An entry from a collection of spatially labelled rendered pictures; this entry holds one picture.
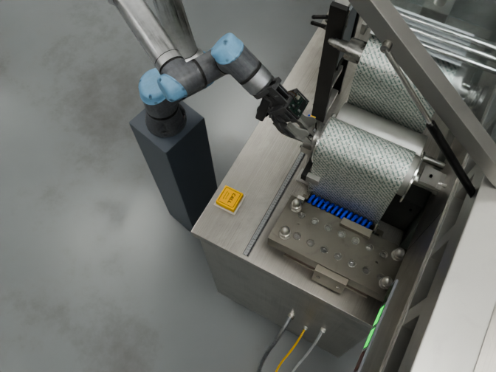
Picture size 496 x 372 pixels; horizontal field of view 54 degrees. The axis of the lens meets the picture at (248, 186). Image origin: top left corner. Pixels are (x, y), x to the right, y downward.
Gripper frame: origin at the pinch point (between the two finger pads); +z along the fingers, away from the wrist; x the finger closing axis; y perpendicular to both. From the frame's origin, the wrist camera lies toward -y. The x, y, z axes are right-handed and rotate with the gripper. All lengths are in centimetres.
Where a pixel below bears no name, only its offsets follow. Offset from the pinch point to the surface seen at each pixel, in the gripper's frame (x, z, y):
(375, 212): -4.3, 30.0, 4.1
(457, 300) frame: -39, 5, 57
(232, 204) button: -15.8, 8.4, -36.1
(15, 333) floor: -93, 4, -160
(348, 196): -4.3, 22.1, -0.3
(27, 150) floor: -10, -43, -200
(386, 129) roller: 13.7, 15.3, 10.3
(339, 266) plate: -21.9, 32.0, -2.3
